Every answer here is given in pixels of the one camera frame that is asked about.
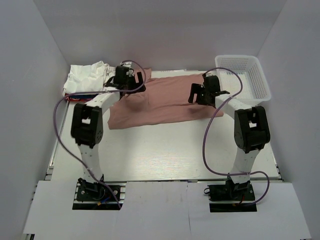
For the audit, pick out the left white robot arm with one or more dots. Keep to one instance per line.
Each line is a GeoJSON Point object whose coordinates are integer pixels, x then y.
{"type": "Point", "coordinates": [87, 121]}

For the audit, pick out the white plastic mesh basket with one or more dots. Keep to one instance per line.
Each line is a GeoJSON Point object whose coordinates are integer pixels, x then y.
{"type": "Point", "coordinates": [236, 70]}

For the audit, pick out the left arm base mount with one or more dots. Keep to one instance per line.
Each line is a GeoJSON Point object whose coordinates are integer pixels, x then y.
{"type": "Point", "coordinates": [96, 197]}

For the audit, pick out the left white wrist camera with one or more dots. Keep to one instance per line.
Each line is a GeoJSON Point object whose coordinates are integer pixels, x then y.
{"type": "Point", "coordinates": [127, 64]}

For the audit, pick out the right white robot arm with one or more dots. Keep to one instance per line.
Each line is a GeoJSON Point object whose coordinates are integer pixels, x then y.
{"type": "Point", "coordinates": [251, 130]}

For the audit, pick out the pink t-shirt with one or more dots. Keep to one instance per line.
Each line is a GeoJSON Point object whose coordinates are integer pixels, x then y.
{"type": "Point", "coordinates": [164, 101]}

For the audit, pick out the white t-shirt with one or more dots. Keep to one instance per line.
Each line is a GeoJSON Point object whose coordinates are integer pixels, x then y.
{"type": "Point", "coordinates": [88, 78]}

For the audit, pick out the red blue folded shirt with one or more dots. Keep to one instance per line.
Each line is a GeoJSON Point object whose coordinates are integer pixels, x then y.
{"type": "Point", "coordinates": [79, 97]}

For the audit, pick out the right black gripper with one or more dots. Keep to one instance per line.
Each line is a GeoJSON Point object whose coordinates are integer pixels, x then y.
{"type": "Point", "coordinates": [195, 89]}

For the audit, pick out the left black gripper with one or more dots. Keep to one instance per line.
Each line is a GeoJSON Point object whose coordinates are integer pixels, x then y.
{"type": "Point", "coordinates": [140, 79]}

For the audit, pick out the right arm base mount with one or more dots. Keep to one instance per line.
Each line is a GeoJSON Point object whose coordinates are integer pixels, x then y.
{"type": "Point", "coordinates": [227, 198]}

